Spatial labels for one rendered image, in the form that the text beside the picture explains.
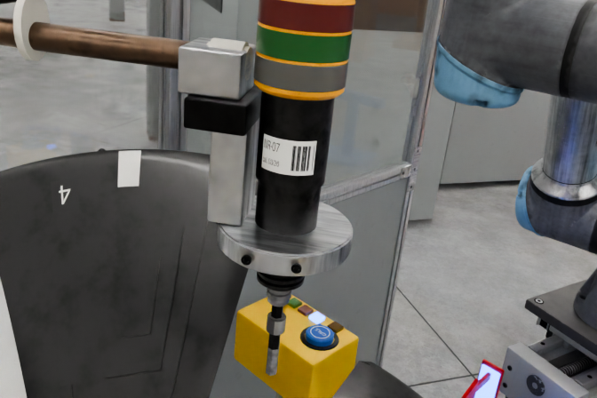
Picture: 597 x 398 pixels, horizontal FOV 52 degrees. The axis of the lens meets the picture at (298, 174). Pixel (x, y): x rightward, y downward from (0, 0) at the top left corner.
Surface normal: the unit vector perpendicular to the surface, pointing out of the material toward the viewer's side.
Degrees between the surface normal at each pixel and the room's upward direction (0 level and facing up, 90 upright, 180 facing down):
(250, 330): 90
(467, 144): 90
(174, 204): 39
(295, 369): 90
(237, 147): 90
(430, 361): 0
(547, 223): 112
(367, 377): 7
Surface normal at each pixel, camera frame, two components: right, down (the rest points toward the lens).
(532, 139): 0.33, 0.38
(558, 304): 0.10, -0.92
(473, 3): -0.63, 0.23
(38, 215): 0.00, -0.34
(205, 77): -0.16, 0.35
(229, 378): 0.71, 0.33
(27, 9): 0.98, 0.14
